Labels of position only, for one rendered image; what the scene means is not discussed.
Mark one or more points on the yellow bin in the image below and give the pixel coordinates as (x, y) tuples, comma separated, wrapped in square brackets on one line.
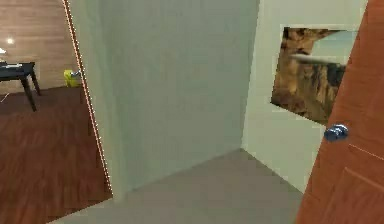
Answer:
[(70, 78)]

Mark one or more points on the brown wooden room door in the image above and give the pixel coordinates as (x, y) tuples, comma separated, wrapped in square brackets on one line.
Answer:
[(356, 140)]

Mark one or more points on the black table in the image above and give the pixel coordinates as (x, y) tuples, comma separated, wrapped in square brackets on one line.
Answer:
[(20, 74)]

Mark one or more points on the brown landscape wall picture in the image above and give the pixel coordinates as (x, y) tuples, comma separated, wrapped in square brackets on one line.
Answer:
[(305, 83)]

